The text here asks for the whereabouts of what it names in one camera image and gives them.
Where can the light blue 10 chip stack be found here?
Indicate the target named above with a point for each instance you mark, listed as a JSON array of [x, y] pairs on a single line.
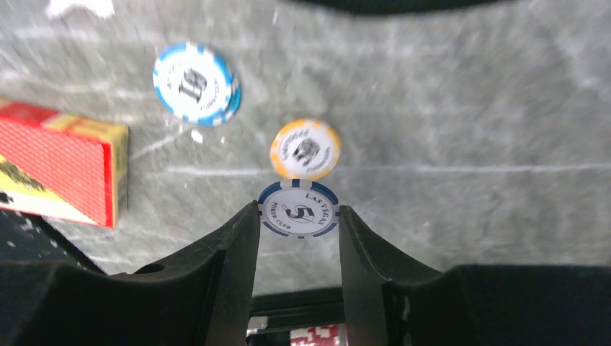
[[196, 84]]

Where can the black poker chip case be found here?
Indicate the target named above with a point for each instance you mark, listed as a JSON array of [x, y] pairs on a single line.
[[274, 316]]

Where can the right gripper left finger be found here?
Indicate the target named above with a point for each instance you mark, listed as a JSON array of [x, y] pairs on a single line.
[[199, 295]]

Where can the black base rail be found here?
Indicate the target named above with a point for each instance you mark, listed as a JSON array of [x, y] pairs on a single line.
[[26, 237]]

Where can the yellow 50 chip stack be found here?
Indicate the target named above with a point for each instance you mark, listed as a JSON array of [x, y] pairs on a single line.
[[305, 149]]

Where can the round dark blue poker mat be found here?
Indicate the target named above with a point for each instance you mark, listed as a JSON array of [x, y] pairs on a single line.
[[394, 7]]

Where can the dark blue 5 chip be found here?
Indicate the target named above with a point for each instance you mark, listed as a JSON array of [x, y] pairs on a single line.
[[298, 208]]

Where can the red chip roll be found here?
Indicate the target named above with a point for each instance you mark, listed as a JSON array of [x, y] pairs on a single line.
[[315, 336]]

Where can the red playing card box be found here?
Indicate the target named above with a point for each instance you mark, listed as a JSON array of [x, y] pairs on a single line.
[[62, 165]]

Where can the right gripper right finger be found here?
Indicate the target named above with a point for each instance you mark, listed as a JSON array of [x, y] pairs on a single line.
[[392, 299]]

